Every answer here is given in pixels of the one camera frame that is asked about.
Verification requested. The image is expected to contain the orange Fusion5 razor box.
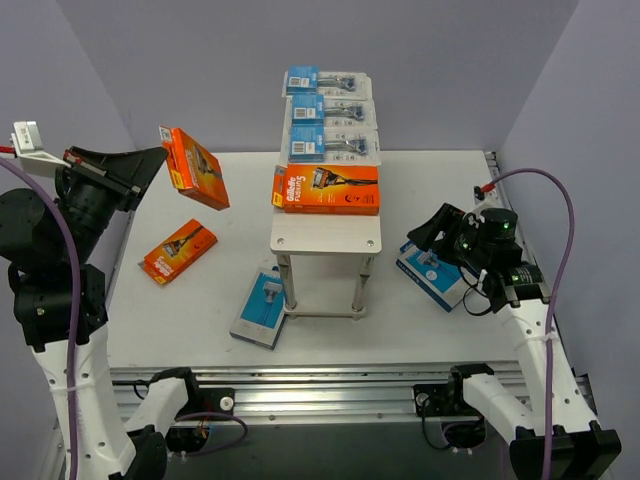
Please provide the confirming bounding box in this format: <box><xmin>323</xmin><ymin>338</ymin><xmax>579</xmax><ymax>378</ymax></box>
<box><xmin>138</xmin><ymin>219</ymin><xmax>218</xmax><ymax>286</ymax></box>
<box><xmin>271</xmin><ymin>163</ymin><xmax>381</xmax><ymax>216</ymax></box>
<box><xmin>159</xmin><ymin>126</ymin><xmax>230</xmax><ymax>211</ymax></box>

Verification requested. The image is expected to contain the clear blue-card razor blister pack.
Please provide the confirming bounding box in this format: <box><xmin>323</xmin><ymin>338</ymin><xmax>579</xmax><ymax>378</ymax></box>
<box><xmin>280</xmin><ymin>125</ymin><xmax>381</xmax><ymax>166</ymax></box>

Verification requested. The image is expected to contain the Gillette SkinGuard blister pack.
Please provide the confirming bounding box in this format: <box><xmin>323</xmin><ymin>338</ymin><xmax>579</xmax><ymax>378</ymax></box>
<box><xmin>284</xmin><ymin>94</ymin><xmax>378</xmax><ymax>130</ymax></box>

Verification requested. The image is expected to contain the blue harry's box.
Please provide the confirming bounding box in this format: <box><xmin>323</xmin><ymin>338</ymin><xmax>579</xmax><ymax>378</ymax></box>
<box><xmin>229</xmin><ymin>267</ymin><xmax>286</xmax><ymax>350</ymax></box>
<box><xmin>396</xmin><ymin>241</ymin><xmax>469</xmax><ymax>312</ymax></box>

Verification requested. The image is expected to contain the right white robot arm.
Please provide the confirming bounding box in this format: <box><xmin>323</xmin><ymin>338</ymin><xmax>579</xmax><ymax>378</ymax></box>
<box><xmin>407</xmin><ymin>202</ymin><xmax>622</xmax><ymax>479</ymax></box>

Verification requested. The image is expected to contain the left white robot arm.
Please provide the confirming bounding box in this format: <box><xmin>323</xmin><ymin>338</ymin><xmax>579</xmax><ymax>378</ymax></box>
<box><xmin>1</xmin><ymin>147</ymin><xmax>202</xmax><ymax>479</ymax></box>

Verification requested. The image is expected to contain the white two-tier shelf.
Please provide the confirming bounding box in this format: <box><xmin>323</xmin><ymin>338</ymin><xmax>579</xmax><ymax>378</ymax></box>
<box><xmin>270</xmin><ymin>207</ymin><xmax>382</xmax><ymax>319</ymax></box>

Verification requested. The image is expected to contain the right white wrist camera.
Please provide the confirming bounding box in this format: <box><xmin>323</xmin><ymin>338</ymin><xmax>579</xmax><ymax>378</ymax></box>
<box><xmin>472</xmin><ymin>184</ymin><xmax>503</xmax><ymax>214</ymax></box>

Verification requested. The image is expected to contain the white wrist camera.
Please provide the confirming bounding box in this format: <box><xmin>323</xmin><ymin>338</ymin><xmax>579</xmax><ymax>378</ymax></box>
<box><xmin>1</xmin><ymin>121</ymin><xmax>68</xmax><ymax>178</ymax></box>
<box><xmin>472</xmin><ymin>184</ymin><xmax>503</xmax><ymax>214</ymax></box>

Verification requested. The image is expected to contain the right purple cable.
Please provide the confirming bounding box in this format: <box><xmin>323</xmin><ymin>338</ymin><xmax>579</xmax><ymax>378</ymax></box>
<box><xmin>487</xmin><ymin>167</ymin><xmax>575</xmax><ymax>480</ymax></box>

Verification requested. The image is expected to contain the purple cable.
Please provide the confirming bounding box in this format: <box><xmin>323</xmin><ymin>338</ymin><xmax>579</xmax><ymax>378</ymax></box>
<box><xmin>0</xmin><ymin>157</ymin><xmax>250</xmax><ymax>480</ymax></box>
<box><xmin>487</xmin><ymin>167</ymin><xmax>575</xmax><ymax>480</ymax></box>

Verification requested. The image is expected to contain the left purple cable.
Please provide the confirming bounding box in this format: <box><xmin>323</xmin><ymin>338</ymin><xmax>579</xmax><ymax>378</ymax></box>
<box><xmin>0</xmin><ymin>157</ymin><xmax>250</xmax><ymax>480</ymax></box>

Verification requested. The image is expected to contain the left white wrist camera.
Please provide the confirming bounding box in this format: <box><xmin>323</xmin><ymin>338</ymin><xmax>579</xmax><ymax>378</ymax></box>
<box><xmin>1</xmin><ymin>121</ymin><xmax>68</xmax><ymax>178</ymax></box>

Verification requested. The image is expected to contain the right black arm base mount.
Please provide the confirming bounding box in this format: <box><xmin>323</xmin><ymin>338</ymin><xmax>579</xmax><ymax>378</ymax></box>
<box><xmin>412</xmin><ymin>383</ymin><xmax>479</xmax><ymax>418</ymax></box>

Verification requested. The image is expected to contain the aluminium mounting rail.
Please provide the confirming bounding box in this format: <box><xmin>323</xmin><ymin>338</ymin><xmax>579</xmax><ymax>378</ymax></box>
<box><xmin>109</xmin><ymin>367</ymin><xmax>596</xmax><ymax>426</ymax></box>

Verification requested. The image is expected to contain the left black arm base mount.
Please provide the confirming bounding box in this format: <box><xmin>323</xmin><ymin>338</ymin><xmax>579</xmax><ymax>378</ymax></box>
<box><xmin>178</xmin><ymin>387</ymin><xmax>236</xmax><ymax>422</ymax></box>

